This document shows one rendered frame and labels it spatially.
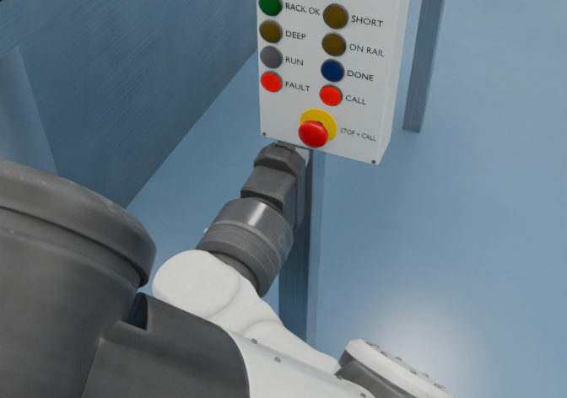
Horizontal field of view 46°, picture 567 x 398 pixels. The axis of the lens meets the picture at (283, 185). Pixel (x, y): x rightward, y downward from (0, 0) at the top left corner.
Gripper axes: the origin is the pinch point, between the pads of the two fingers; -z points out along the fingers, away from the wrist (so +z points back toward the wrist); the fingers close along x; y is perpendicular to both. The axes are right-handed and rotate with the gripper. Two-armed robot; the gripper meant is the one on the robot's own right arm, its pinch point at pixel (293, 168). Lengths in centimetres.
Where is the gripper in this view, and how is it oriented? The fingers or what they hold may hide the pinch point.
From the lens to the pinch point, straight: 80.9
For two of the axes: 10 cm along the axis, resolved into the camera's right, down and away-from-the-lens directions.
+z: -3.8, 6.3, -6.8
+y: -9.3, -2.6, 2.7
